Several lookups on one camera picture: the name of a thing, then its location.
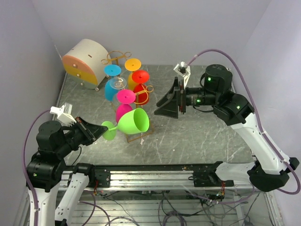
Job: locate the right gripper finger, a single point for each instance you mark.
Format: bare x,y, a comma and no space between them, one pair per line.
170,94
169,110

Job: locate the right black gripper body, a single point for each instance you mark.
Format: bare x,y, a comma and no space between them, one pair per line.
183,97

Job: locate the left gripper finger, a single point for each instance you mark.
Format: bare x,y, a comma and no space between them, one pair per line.
97,135
92,128

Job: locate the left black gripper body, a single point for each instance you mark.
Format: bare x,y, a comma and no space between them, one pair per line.
77,135

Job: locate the green plastic wine glass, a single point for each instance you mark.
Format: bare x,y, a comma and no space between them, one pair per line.
133,122

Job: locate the red plastic wine glass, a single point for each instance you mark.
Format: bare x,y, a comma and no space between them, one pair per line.
140,77

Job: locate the orange plastic wine glass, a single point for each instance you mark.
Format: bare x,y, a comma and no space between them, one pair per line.
132,65

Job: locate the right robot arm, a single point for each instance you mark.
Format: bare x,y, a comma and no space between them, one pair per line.
271,167

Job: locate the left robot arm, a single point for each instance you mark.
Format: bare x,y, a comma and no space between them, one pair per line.
44,172

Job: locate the pink plastic wine glass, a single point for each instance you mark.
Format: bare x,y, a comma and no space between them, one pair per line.
125,97

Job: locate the blue plastic wine glass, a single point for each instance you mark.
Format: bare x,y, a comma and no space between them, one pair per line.
112,71

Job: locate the clear wine glass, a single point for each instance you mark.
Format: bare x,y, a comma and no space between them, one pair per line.
117,83

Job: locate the white semicircular drawer box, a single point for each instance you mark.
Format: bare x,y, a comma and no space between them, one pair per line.
85,63

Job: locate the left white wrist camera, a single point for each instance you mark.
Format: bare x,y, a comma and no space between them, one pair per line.
63,114

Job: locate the gold wire glass rack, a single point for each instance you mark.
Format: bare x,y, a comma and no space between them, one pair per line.
119,59

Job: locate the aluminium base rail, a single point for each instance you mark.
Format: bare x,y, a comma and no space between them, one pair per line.
169,177

